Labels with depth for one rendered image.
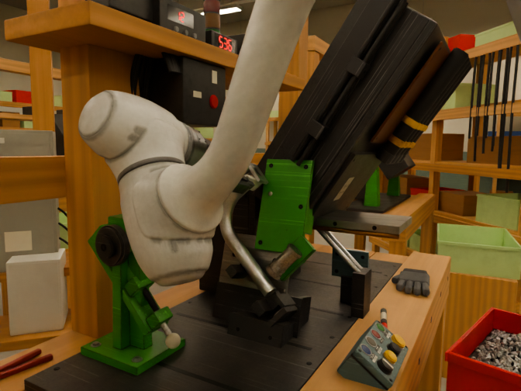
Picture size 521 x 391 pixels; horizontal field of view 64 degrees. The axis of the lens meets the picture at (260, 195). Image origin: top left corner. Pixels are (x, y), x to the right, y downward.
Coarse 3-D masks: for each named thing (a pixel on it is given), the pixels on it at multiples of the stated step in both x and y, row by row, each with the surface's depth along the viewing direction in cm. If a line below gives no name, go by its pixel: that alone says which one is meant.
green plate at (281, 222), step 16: (272, 160) 96; (288, 160) 94; (304, 160) 92; (272, 176) 95; (288, 176) 93; (304, 176) 91; (272, 192) 94; (288, 192) 92; (304, 192) 91; (272, 208) 94; (288, 208) 92; (304, 208) 90; (272, 224) 93; (288, 224) 91; (304, 224) 90; (256, 240) 94; (272, 240) 92; (288, 240) 91
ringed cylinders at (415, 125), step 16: (448, 64) 93; (464, 64) 97; (432, 80) 96; (448, 80) 94; (432, 96) 96; (448, 96) 108; (416, 112) 98; (432, 112) 106; (400, 128) 100; (416, 128) 99; (384, 144) 103; (400, 144) 100; (384, 160) 102; (400, 160) 115
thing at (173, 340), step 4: (160, 324) 77; (164, 324) 77; (164, 328) 76; (168, 328) 77; (164, 332) 76; (168, 332) 76; (168, 336) 76; (172, 336) 75; (176, 336) 76; (168, 340) 75; (172, 340) 75; (176, 340) 75; (180, 340) 76; (168, 344) 75; (172, 344) 75; (176, 344) 75; (172, 348) 76
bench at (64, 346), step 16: (384, 256) 163; (400, 256) 163; (176, 288) 123; (192, 288) 124; (160, 304) 111; (176, 304) 111; (64, 336) 92; (80, 336) 92; (48, 352) 84; (64, 352) 84; (432, 352) 154; (32, 368) 78; (432, 368) 155; (0, 384) 73; (16, 384) 73; (432, 384) 155
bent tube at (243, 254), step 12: (252, 168) 92; (264, 180) 93; (228, 204) 95; (228, 216) 95; (228, 228) 94; (228, 240) 93; (240, 240) 94; (240, 252) 91; (252, 264) 90; (252, 276) 89; (264, 276) 89; (264, 288) 87
